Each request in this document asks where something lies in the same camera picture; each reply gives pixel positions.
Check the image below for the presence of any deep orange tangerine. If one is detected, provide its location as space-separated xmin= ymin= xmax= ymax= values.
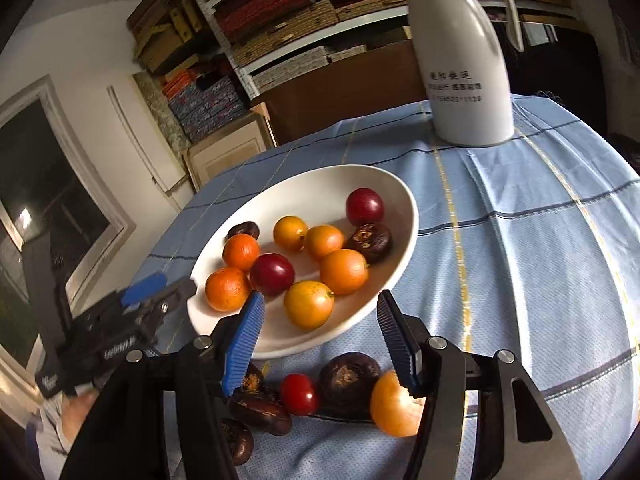
xmin=205 ymin=267 xmax=251 ymax=312
xmin=222 ymin=233 xmax=262 ymax=272

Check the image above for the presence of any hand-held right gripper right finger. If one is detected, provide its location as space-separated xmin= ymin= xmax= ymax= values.
xmin=376 ymin=290 xmax=583 ymax=480

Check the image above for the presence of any stack of brown yellow boxes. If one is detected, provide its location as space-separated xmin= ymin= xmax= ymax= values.
xmin=127 ymin=0 xmax=211 ymax=73

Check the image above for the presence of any white thermos jug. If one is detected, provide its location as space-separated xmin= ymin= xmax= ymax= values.
xmin=395 ymin=0 xmax=526 ymax=148

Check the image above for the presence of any stack of blue patterned boxes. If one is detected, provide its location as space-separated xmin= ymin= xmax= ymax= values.
xmin=167 ymin=62 xmax=251 ymax=143

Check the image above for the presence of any large dark water chestnut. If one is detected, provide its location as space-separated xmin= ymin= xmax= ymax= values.
xmin=346 ymin=222 xmax=393 ymax=265

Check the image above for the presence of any small orange kumquat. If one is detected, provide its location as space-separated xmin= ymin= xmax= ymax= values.
xmin=305 ymin=224 xmax=346 ymax=260

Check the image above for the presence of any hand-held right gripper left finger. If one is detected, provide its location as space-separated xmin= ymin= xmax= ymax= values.
xmin=60 ymin=290 xmax=266 ymax=480

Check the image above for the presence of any yellow tomato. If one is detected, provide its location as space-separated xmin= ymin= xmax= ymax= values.
xmin=273 ymin=215 xmax=309 ymax=252

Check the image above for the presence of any red cherry tomato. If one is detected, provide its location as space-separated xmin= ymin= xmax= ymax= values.
xmin=279 ymin=373 xmax=321 ymax=416

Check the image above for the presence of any grey marble slab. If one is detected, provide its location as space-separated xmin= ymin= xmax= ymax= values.
xmin=132 ymin=71 xmax=198 ymax=191

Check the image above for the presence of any white metal shelf unit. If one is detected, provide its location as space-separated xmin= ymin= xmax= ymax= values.
xmin=177 ymin=0 xmax=591 ymax=101

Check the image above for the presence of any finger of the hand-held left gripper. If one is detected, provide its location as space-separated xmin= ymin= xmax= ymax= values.
xmin=142 ymin=278 xmax=198 ymax=333
xmin=119 ymin=272 xmax=168 ymax=308

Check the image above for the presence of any yellow-orange citrus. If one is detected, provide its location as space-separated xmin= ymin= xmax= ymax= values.
xmin=283 ymin=280 xmax=335 ymax=331

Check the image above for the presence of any white framed window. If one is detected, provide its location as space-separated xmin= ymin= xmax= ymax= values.
xmin=0 ymin=75 xmax=136 ymax=401

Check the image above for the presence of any stack of red patterned boxes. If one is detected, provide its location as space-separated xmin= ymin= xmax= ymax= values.
xmin=215 ymin=0 xmax=316 ymax=43

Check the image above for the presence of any red plum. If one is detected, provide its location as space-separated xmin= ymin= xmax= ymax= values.
xmin=346 ymin=187 xmax=386 ymax=227
xmin=250 ymin=253 xmax=296 ymax=297

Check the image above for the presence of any pale framed picture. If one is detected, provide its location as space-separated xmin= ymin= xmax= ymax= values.
xmin=182 ymin=112 xmax=278 ymax=193

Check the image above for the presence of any brown board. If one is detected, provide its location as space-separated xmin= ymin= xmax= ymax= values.
xmin=250 ymin=42 xmax=431 ymax=146

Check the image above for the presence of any pale orange citrus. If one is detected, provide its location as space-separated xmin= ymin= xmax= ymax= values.
xmin=370 ymin=370 xmax=426 ymax=437

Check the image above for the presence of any stack of tan woven boxes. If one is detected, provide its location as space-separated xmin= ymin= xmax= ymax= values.
xmin=190 ymin=0 xmax=411 ymax=96

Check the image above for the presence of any small dark water chestnut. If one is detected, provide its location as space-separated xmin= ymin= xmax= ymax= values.
xmin=226 ymin=221 xmax=261 ymax=242

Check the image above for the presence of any white plate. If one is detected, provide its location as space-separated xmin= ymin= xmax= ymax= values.
xmin=186 ymin=164 xmax=420 ymax=360

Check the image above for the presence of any blue checked tablecloth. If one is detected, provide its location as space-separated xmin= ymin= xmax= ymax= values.
xmin=145 ymin=94 xmax=640 ymax=480

